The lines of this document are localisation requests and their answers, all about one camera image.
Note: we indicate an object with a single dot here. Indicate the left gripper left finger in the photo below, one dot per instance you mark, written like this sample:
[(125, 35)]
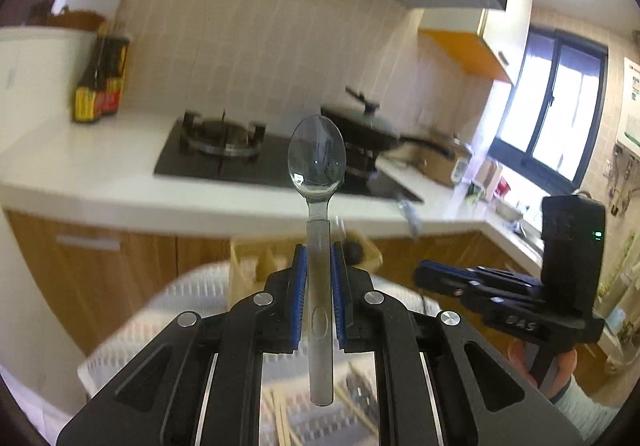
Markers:
[(198, 381)]

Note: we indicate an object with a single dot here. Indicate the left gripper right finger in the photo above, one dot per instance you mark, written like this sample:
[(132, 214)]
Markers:
[(438, 384)]

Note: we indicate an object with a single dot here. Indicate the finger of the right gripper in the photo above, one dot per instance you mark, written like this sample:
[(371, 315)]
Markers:
[(448, 280)]

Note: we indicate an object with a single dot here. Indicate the wooden chopstick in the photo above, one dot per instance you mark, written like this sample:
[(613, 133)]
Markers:
[(275, 403), (357, 393)]

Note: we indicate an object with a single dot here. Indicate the clear grey plastic spoon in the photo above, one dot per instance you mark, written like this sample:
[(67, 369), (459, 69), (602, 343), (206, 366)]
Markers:
[(316, 165)]

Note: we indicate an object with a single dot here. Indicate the striped woven table cloth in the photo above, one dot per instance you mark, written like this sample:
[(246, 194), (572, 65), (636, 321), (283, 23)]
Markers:
[(199, 382)]

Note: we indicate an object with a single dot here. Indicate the white electric kettle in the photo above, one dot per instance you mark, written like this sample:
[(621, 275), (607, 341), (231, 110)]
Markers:
[(488, 177)]

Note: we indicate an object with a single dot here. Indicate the tan rice cooker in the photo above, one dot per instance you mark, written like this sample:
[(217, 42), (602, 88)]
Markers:
[(440, 156)]

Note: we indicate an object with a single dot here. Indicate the tan plastic utensil basket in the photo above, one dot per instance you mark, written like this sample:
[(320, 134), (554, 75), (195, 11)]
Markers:
[(253, 259)]

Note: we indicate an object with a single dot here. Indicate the black wok pan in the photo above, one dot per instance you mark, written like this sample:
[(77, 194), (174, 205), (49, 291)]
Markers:
[(362, 128)]

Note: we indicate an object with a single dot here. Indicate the black gas stove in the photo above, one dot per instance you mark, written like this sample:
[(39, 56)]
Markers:
[(219, 149)]

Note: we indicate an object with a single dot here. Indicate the dark soy sauce bottle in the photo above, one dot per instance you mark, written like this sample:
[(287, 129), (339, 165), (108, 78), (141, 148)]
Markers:
[(90, 93)]

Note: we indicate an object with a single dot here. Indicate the red label sauce bottle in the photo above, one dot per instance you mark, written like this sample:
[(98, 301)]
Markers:
[(114, 57)]

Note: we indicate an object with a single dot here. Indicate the black window frame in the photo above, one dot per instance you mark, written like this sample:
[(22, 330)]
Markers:
[(550, 125)]

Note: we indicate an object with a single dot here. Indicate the orange wall cabinet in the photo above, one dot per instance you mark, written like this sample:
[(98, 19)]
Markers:
[(486, 42)]

